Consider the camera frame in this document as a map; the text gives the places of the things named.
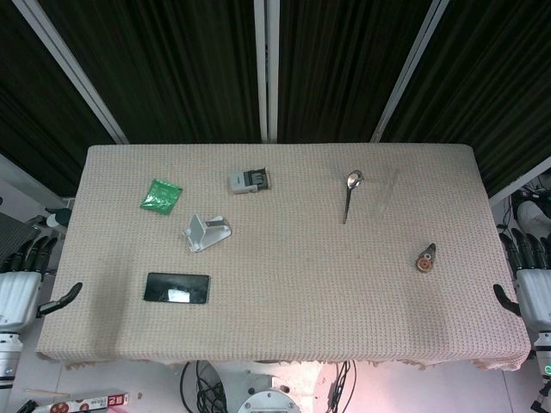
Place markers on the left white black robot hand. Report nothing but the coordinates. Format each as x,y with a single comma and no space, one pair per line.
19,301

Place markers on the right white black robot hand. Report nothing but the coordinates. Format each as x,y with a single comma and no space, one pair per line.
536,301

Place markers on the black smartphone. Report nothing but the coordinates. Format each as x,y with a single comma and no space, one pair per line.
176,287

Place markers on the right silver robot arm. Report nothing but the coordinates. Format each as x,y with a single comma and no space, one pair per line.
543,365

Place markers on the gray round robot base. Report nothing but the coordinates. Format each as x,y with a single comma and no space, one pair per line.
267,402

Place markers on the dark ribbed plastic panel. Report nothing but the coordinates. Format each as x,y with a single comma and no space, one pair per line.
15,234

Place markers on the white phone stand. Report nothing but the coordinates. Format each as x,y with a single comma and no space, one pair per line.
202,238

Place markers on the small white black device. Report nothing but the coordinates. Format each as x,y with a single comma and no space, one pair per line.
58,218

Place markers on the thin wooden stick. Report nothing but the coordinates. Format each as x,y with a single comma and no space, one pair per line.
47,392

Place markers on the brown correction tape dispenser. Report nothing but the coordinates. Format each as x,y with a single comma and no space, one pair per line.
426,260

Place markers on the red printed cardboard box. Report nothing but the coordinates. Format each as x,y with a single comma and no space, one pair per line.
103,402

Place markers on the green foil packet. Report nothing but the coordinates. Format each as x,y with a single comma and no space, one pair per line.
160,195

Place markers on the metal spoon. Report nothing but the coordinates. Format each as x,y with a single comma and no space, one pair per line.
354,178

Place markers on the beige waffle tablecloth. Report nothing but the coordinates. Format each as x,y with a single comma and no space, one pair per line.
292,279

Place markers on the gray screwdriver bit box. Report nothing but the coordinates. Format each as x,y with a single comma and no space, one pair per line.
247,181

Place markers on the black pleated curtain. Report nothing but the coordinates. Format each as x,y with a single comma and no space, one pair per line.
172,64

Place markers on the white frame rail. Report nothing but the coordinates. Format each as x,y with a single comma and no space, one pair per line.
521,180
26,180

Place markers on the white frame post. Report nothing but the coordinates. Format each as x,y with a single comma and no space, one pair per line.
409,64
69,64
260,64

